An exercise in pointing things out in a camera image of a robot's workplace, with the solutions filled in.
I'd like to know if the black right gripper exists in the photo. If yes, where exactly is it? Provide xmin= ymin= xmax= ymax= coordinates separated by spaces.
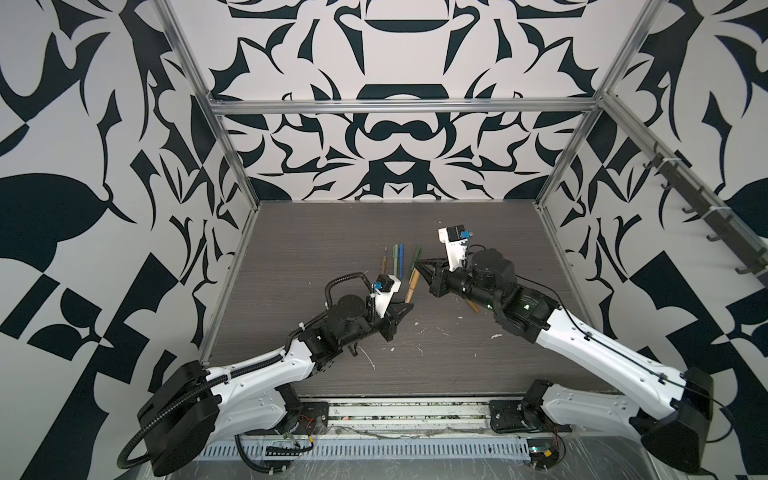
xmin=414 ymin=257 xmax=503 ymax=315

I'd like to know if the dark green pen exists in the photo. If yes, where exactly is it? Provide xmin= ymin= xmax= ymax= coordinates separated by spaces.
xmin=408 ymin=244 xmax=422 ymax=278

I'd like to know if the blue pen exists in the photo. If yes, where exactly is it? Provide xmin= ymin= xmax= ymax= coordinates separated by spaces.
xmin=398 ymin=243 xmax=405 ymax=280

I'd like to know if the tan pen cap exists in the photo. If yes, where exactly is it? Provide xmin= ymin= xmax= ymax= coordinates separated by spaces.
xmin=409 ymin=269 xmax=420 ymax=288

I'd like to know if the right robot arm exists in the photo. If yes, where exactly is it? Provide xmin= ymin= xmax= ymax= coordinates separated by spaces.
xmin=415 ymin=249 xmax=718 ymax=475

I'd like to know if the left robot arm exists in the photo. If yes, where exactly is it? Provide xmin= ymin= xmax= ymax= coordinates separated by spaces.
xmin=116 ymin=272 xmax=413 ymax=476

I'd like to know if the brown pen cap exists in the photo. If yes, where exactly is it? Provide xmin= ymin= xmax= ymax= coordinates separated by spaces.
xmin=465 ymin=299 xmax=480 ymax=313

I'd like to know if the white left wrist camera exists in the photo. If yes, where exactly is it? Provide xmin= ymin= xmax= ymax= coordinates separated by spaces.
xmin=371 ymin=274 xmax=401 ymax=318

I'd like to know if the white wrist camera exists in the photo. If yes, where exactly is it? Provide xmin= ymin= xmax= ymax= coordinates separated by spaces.
xmin=438 ymin=225 xmax=471 ymax=272
xmin=371 ymin=274 xmax=401 ymax=318

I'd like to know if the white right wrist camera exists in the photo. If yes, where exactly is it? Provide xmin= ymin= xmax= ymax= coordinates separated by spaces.
xmin=438 ymin=225 xmax=471 ymax=272

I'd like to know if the perforated cable tray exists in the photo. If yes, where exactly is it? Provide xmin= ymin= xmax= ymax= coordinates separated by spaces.
xmin=197 ymin=437 xmax=532 ymax=462

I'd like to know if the metal hook rail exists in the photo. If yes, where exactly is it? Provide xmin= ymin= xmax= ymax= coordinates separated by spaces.
xmin=644 ymin=141 xmax=767 ymax=289

